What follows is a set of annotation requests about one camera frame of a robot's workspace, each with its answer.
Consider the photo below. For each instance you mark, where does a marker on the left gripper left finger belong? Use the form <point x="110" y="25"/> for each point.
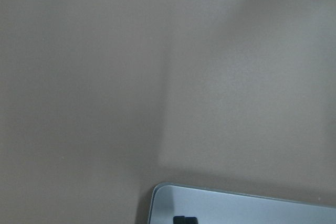
<point x="179" y="220"/>

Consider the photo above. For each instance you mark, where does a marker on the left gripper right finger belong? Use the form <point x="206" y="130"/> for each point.
<point x="190" y="220"/>

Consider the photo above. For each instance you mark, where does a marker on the grey laptop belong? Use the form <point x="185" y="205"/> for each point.
<point x="217" y="206"/>

